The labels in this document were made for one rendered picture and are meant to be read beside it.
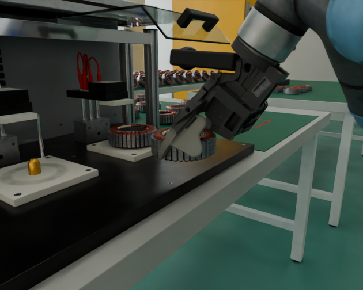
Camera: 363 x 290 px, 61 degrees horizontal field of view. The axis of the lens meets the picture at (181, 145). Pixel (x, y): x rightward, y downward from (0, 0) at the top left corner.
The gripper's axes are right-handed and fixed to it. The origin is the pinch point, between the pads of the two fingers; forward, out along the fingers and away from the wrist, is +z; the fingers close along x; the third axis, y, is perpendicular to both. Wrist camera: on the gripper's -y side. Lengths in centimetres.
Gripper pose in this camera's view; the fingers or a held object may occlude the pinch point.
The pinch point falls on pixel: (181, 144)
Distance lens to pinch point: 53.2
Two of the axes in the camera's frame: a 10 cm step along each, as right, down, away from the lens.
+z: -4.5, 7.2, 5.3
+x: 5.7, -2.2, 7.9
